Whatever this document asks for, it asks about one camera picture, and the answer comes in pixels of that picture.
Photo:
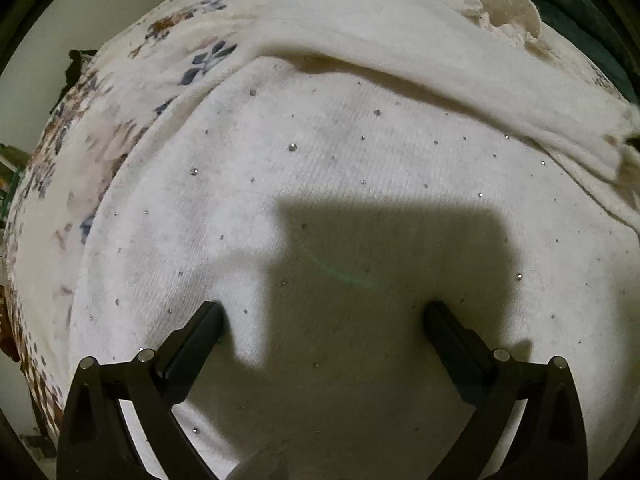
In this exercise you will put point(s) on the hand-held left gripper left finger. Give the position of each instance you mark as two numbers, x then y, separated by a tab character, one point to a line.
197	342

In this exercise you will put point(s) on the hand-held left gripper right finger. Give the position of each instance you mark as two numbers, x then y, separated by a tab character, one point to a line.
452	342

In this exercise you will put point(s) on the white rhinestone knit sweater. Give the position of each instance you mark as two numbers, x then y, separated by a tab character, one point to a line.
360	170

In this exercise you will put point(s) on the floral printed bed sheet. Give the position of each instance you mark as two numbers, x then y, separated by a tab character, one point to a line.
90	170

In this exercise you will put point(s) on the dark green blanket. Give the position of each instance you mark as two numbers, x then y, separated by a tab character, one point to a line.
570	5

